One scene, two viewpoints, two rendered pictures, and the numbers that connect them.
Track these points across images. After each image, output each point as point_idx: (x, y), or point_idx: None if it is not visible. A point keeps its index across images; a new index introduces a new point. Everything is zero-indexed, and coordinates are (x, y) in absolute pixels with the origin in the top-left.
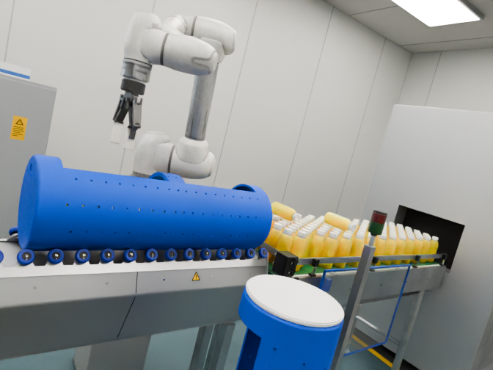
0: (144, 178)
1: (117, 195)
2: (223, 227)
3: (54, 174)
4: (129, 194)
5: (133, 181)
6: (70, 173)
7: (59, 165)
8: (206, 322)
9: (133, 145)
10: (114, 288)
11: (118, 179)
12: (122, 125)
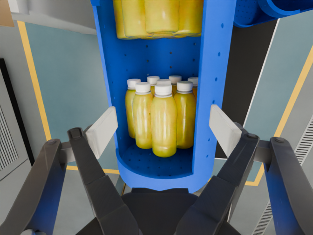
0: (205, 53)
1: (221, 102)
2: None
3: (203, 176)
4: (222, 84)
5: (211, 79)
6: (201, 164)
7: (190, 178)
8: None
9: (220, 109)
10: None
11: (207, 105)
12: (94, 134)
